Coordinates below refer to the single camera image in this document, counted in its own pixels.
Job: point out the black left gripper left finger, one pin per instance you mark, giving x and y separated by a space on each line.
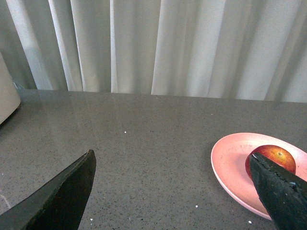
57 205

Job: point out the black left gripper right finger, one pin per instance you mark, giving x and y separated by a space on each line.
283 194

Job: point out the red apple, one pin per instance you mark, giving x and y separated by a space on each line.
276 154

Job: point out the pink plate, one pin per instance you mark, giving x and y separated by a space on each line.
228 158

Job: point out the white appliance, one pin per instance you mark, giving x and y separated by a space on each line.
9 97

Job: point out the white curtain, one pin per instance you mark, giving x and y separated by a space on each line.
238 49

